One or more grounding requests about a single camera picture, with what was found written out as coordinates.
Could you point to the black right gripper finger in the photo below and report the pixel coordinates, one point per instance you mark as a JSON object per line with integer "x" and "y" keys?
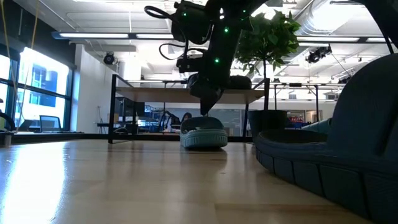
{"x": 209, "y": 107}

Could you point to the black striped slide sandal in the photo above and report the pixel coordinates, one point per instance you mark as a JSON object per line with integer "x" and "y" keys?
{"x": 311, "y": 161}
{"x": 240, "y": 83}

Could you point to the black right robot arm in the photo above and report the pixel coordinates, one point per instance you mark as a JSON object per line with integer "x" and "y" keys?
{"x": 224, "y": 46}

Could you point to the person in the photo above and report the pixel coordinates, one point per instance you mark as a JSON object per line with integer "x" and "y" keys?
{"x": 186, "y": 117}

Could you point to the green potted plant black pot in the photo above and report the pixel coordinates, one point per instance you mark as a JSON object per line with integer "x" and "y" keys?
{"x": 264, "y": 40}

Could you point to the black ceiling spotlight cluster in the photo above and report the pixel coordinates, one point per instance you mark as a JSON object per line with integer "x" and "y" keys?
{"x": 317, "y": 55}

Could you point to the long ceiling light strip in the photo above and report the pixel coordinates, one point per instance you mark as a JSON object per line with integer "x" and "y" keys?
{"x": 329, "y": 39}
{"x": 93, "y": 35}

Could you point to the dark laptop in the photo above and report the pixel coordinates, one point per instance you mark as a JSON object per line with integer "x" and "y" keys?
{"x": 49, "y": 124}

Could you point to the large black-framed window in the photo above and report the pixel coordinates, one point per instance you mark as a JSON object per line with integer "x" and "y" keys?
{"x": 43, "y": 74}

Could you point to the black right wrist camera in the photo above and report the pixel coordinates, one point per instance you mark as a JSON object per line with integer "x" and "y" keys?
{"x": 189, "y": 64}

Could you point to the wooden shelf black frame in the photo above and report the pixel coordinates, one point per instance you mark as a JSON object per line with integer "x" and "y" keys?
{"x": 155, "y": 95}

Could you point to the black round ceiling camera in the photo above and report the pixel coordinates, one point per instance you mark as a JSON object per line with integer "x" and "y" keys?
{"x": 109, "y": 58}

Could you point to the black frame background table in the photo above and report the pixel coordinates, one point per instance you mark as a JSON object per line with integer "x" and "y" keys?
{"x": 316, "y": 102}

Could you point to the silver ventilation duct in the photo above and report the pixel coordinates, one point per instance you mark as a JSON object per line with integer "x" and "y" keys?
{"x": 314, "y": 21}

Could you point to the black metal rig frame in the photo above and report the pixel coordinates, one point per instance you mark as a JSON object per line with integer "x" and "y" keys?
{"x": 62, "y": 137}

